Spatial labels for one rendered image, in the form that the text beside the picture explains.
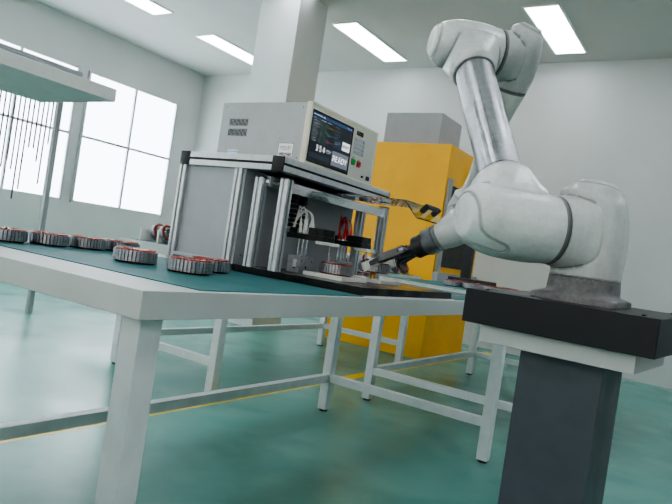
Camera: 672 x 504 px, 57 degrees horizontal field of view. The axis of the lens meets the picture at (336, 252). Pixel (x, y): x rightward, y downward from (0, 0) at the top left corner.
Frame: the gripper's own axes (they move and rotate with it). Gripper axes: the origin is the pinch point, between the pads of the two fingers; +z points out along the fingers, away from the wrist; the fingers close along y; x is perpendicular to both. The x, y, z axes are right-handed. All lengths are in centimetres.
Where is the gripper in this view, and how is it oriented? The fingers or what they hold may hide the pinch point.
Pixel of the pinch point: (375, 266)
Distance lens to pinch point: 218.4
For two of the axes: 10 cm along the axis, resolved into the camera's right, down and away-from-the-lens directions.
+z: -7.9, 3.9, 4.7
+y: 5.4, 0.8, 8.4
